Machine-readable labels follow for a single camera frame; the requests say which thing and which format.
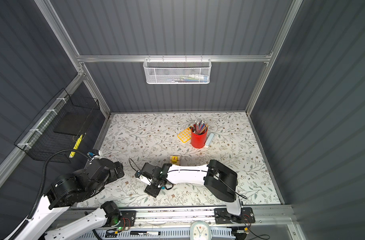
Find yellow calculator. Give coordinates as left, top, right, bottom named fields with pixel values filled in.
left=178, top=127, right=191, bottom=143

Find markers in white basket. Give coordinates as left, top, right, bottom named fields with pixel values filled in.
left=169, top=74, right=209, bottom=84

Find black marker pen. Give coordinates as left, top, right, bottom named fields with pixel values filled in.
left=130, top=231, right=161, bottom=236

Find aluminium rail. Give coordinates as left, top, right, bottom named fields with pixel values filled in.
left=55, top=205, right=294, bottom=226

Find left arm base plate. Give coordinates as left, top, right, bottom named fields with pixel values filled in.
left=102, top=211, right=137, bottom=230

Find white wire mesh basket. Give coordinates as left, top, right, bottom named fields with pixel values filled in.
left=143, top=60, right=212, bottom=85

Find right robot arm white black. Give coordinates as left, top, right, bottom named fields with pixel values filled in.
left=135, top=160, right=242, bottom=217

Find yellow letter cube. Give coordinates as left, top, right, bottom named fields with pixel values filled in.
left=170, top=155, right=181, bottom=165

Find black wire mesh basket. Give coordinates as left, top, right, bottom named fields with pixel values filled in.
left=14, top=91, right=100, bottom=161

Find white alarm clock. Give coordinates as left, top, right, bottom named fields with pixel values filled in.
left=189, top=221, right=212, bottom=240

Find bundle of pens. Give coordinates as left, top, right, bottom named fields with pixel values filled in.
left=191, top=120, right=207, bottom=135

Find light blue eraser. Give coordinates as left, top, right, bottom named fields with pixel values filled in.
left=204, top=133, right=214, bottom=147

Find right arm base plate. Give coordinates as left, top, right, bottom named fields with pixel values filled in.
left=214, top=207, right=255, bottom=225

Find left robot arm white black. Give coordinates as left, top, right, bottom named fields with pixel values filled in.
left=6, top=158, right=125, bottom=240

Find black foam pad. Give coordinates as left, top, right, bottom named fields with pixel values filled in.
left=54, top=113, right=94, bottom=136

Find yellow marker pen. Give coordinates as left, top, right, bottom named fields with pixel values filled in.
left=69, top=135, right=83, bottom=159

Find red pencil cup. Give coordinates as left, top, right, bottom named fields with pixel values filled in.
left=190, top=128, right=207, bottom=149

